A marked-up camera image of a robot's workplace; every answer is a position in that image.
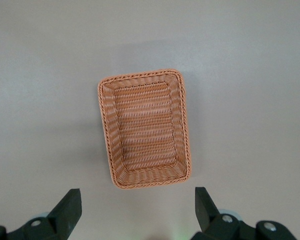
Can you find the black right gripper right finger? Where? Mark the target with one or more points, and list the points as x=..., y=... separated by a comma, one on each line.
x=212, y=222

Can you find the small brown wicker basket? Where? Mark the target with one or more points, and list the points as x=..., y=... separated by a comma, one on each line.
x=145, y=130

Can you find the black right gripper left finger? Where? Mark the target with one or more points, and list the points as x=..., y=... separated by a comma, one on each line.
x=62, y=217

